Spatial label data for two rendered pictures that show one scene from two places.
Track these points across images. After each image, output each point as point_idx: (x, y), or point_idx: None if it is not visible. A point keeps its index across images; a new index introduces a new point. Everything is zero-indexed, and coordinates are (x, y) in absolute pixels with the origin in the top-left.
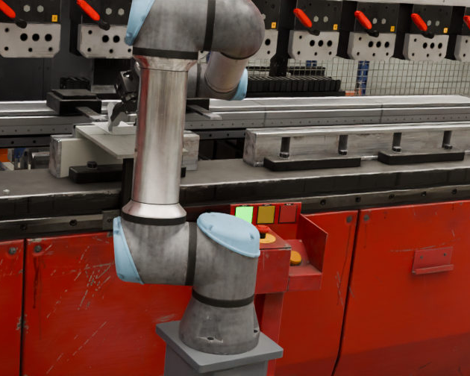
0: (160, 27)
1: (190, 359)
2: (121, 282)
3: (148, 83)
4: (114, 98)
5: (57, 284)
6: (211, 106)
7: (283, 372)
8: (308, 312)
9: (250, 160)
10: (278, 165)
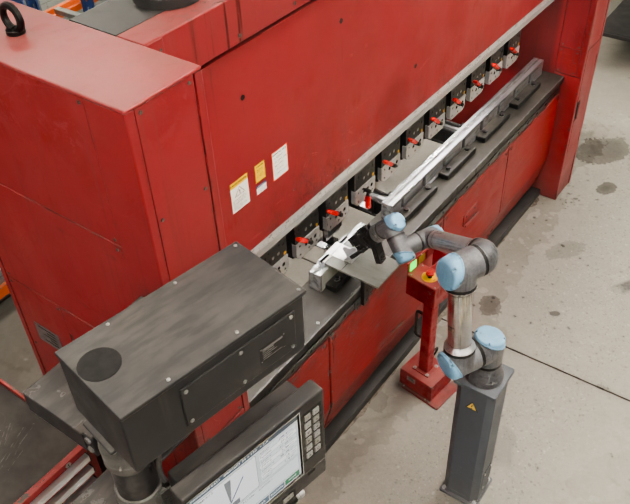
0: (467, 283)
1: (487, 396)
2: (362, 324)
3: (459, 303)
4: None
5: (340, 346)
6: None
7: (417, 309)
8: None
9: None
10: (407, 218)
